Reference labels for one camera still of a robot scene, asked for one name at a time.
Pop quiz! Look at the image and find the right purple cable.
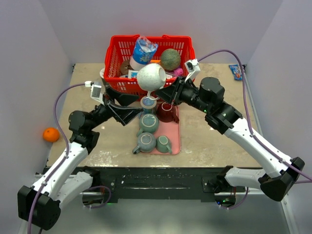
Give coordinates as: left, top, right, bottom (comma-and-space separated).
197, 49, 312, 184

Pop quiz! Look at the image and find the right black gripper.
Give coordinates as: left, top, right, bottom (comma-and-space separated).
155, 75, 211, 114

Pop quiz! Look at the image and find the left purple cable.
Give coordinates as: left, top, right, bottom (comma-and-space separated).
26, 82, 91, 234

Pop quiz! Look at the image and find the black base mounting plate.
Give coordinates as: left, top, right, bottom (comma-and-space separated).
65, 167, 247, 204

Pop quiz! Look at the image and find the blue white paper towel roll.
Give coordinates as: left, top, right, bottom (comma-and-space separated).
130, 36, 158, 71

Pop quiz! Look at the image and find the dark red mug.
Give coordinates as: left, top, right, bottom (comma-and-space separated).
156, 102, 179, 123

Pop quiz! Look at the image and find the purple cable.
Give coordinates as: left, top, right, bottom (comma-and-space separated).
197, 49, 312, 184
26, 82, 91, 234

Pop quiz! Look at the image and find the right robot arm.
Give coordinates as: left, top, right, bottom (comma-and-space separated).
155, 77, 305, 201

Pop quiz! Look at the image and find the black labelled paper roll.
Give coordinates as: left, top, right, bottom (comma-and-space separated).
99, 68, 108, 86

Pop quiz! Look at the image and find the light blue tall mug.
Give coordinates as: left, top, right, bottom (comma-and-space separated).
140, 96, 157, 114

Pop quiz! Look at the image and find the red plastic shopping basket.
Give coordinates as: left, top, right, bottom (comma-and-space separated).
103, 35, 195, 99

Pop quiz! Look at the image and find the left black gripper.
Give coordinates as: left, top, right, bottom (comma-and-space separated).
88, 86, 143, 131

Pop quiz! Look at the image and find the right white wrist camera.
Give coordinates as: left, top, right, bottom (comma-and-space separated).
184, 58, 200, 80

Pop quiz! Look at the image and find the orange fruit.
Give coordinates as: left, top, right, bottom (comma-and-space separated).
42, 127, 60, 143

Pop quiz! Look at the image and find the blue snack packet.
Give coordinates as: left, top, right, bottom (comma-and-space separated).
229, 64, 244, 81

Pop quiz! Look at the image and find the orange package in basket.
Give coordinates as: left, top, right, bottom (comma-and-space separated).
150, 59, 160, 64

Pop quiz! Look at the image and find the small green mug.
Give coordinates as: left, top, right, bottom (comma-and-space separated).
156, 135, 172, 154

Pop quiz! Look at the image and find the teal green mug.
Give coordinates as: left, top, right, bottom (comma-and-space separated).
136, 114, 159, 137

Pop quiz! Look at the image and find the pink plastic tray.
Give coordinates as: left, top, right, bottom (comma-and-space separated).
150, 107, 180, 155

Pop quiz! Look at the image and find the green netted melon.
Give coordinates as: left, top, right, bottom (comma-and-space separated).
160, 48, 181, 71

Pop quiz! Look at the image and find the grey blue mug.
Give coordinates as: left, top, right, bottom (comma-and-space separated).
132, 133, 156, 154

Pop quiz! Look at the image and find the pink small box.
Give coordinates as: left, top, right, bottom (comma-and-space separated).
173, 68, 183, 77

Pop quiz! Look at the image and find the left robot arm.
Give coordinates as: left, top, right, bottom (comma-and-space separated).
18, 83, 141, 234

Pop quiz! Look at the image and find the white blue flat box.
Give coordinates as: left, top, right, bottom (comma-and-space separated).
128, 70, 138, 79

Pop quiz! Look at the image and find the white speckled mug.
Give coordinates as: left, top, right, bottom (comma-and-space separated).
136, 63, 166, 100

